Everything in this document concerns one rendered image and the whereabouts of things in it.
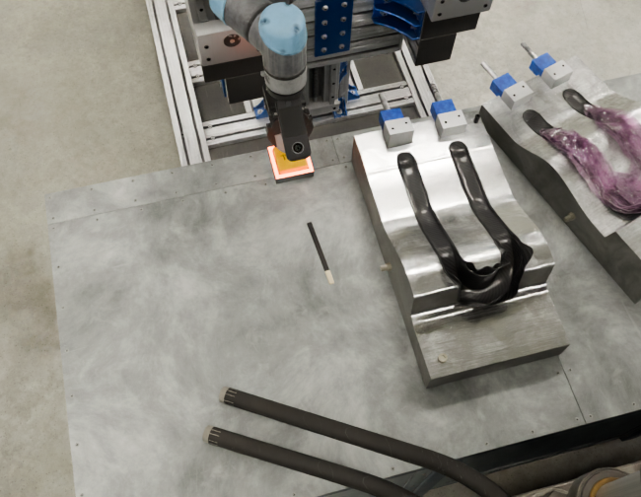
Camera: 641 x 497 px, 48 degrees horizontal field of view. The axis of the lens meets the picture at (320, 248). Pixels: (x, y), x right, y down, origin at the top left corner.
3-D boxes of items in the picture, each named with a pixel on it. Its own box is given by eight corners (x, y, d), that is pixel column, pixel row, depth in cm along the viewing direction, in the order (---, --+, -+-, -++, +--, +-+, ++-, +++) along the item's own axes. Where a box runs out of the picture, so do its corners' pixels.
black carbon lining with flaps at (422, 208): (391, 160, 142) (395, 131, 133) (466, 144, 144) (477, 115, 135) (447, 320, 127) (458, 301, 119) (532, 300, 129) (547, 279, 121)
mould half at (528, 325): (351, 160, 150) (355, 121, 138) (468, 135, 153) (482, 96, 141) (425, 389, 129) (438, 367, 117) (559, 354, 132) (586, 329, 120)
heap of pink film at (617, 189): (530, 135, 146) (541, 112, 139) (596, 100, 151) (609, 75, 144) (615, 232, 137) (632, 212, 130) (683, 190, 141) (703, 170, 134)
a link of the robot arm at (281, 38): (280, -11, 117) (318, 17, 114) (282, 36, 127) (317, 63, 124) (245, 14, 114) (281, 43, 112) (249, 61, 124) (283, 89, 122)
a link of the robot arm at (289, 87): (311, 76, 123) (264, 85, 122) (311, 93, 127) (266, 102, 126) (301, 43, 126) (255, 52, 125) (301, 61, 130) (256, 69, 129)
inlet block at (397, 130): (368, 106, 149) (370, 86, 144) (391, 102, 150) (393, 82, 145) (387, 153, 142) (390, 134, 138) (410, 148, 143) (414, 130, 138)
